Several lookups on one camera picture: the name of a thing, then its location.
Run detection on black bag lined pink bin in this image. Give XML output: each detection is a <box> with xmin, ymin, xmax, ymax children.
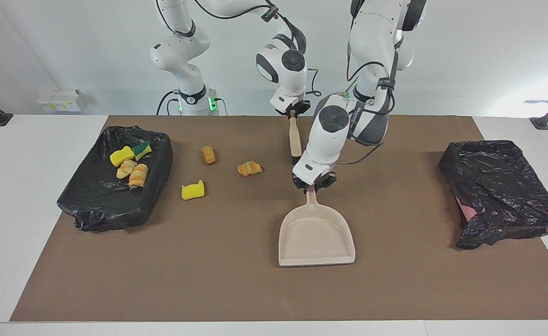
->
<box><xmin>438</xmin><ymin>140</ymin><xmax>548</xmax><ymax>250</ymax></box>

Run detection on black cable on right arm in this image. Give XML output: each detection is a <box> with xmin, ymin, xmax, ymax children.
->
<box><xmin>192</xmin><ymin>0</ymin><xmax>321</xmax><ymax>96</ymax></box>

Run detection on beige hand brush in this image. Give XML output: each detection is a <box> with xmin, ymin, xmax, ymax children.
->
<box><xmin>289</xmin><ymin>114</ymin><xmax>302</xmax><ymax>164</ymax></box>

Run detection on yellow sponge wedge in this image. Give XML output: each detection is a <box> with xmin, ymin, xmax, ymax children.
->
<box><xmin>110</xmin><ymin>146</ymin><xmax>135</xmax><ymax>168</ymax></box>

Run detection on brown table mat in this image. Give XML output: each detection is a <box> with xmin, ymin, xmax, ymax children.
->
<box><xmin>10</xmin><ymin>115</ymin><xmax>548</xmax><ymax>322</ymax></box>

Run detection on beige plastic dustpan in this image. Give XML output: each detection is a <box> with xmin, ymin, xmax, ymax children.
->
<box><xmin>278</xmin><ymin>189</ymin><xmax>356</xmax><ymax>267</ymax></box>

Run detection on small striped croissant piece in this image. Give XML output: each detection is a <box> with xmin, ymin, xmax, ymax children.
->
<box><xmin>116</xmin><ymin>159</ymin><xmax>138</xmax><ymax>180</ymax></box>

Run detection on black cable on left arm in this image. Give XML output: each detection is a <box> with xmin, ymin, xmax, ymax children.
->
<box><xmin>337</xmin><ymin>0</ymin><xmax>398</xmax><ymax>166</ymax></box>

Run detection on black base cable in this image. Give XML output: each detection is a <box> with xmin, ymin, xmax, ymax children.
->
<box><xmin>156</xmin><ymin>90</ymin><xmax>181</xmax><ymax>116</ymax></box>

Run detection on notched yellow sponge piece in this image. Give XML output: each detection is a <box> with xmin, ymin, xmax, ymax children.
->
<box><xmin>182</xmin><ymin>179</ymin><xmax>205</xmax><ymax>201</ymax></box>

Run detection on large striped croissant piece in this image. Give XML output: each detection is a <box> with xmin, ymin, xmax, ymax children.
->
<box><xmin>128</xmin><ymin>163</ymin><xmax>149</xmax><ymax>189</ymax></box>

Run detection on yellow green sponge piece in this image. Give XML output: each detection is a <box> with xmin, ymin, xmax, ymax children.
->
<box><xmin>132</xmin><ymin>141</ymin><xmax>153</xmax><ymax>161</ymax></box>

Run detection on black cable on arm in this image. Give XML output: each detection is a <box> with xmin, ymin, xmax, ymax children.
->
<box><xmin>337</xmin><ymin>0</ymin><xmax>398</xmax><ymax>166</ymax></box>
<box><xmin>192</xmin><ymin>0</ymin><xmax>321</xmax><ymax>96</ymax></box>

